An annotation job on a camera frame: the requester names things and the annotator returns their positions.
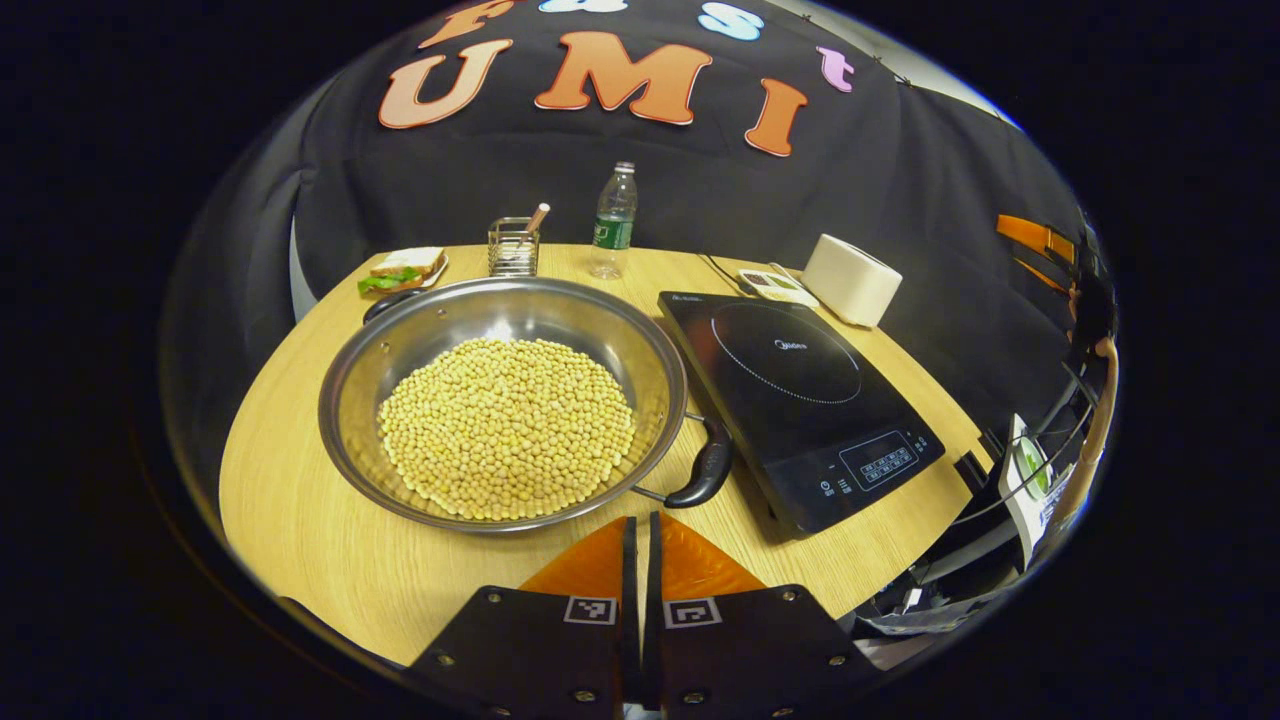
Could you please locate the black backdrop cloth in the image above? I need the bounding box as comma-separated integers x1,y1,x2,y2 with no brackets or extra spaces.
160,0,1116,471

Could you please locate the black power cable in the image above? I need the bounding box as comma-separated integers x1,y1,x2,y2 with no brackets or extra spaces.
697,253,751,298

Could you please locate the black metal frame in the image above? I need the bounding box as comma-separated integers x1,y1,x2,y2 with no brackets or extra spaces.
855,370,1096,641

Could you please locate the black induction cooktop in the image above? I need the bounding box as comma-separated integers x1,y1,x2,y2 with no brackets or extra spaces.
657,290,947,541

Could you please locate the wire mesh holder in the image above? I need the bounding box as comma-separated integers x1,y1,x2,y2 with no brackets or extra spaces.
487,216,542,278

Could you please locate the clear plastic water bottle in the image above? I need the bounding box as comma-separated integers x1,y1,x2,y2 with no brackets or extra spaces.
589,161,639,281

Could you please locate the white panel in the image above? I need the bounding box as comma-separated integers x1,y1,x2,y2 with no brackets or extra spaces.
1000,413,1053,571

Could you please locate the steel pot with black handles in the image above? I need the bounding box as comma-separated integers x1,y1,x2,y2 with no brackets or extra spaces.
318,277,736,534

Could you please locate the pile of soybeans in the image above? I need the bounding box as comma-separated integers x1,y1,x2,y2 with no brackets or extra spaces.
377,338,637,523

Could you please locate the white toaster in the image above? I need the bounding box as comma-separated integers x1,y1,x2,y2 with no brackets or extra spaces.
802,233,904,329

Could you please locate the sandwich on white plate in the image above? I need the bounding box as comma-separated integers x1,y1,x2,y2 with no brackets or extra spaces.
357,247,450,298

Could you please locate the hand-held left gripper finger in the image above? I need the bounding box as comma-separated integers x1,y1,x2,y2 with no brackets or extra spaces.
405,515,641,720
645,512,886,720

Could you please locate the white divided dish of beans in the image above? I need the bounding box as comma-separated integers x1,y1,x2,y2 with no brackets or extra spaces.
738,268,821,309

